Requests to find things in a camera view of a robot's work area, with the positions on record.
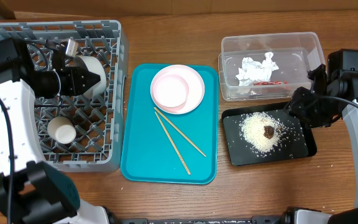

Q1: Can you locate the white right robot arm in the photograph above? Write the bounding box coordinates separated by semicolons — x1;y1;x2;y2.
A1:
280;64;358;223

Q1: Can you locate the wooden chopstick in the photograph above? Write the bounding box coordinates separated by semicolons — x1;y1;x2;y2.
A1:
154;107;206;157
154;111;191;175

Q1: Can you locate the grey shallow bowl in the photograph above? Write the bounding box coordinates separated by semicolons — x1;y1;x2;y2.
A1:
74;56;107;99

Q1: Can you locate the brown food scrap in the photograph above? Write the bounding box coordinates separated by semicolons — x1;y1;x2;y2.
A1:
264;126;275;139

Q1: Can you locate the grey plastic dish rack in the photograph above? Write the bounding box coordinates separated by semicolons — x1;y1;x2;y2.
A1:
0;20;129;172

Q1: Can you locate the teal plastic tray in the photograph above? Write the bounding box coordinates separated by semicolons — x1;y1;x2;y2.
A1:
121;63;219;185

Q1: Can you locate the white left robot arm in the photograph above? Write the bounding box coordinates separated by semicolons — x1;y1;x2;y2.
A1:
0;39;115;223

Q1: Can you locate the white paper cup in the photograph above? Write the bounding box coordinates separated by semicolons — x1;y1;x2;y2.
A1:
47;116;76;144

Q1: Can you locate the clear plastic bin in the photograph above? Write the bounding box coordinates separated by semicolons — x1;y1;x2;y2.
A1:
218;32;325;101

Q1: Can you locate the white napkin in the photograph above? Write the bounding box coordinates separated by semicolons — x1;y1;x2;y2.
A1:
236;52;279;86

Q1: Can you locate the red snack wrapper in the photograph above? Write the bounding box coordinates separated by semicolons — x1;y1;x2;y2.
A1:
253;81;288;86

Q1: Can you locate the large white round plate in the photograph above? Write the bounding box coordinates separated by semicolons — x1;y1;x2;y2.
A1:
151;65;205;114

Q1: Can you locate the pile of rice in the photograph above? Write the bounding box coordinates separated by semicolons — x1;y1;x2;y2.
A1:
239;112;288;154

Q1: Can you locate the pink bowl with rice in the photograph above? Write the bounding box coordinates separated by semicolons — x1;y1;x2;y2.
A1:
150;75;189;108

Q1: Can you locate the black plastic tray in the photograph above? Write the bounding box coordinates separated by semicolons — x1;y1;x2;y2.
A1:
221;102;317;166

